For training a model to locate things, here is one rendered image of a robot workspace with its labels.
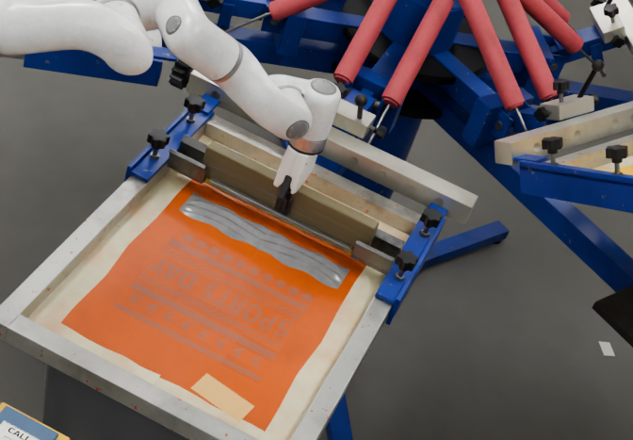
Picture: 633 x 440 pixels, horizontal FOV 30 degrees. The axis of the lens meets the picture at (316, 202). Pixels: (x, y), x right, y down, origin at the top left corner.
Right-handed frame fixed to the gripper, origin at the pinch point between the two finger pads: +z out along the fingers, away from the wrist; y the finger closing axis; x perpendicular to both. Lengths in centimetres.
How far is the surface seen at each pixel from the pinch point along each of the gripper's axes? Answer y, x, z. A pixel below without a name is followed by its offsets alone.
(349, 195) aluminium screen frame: -14.8, 9.4, 3.5
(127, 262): 30.4, -18.8, 5.9
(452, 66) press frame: -76, 13, 0
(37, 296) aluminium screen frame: 51, -26, 2
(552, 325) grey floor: -126, 70, 102
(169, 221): 15.2, -18.1, 5.9
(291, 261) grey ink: 9.9, 6.9, 5.6
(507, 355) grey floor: -102, 60, 102
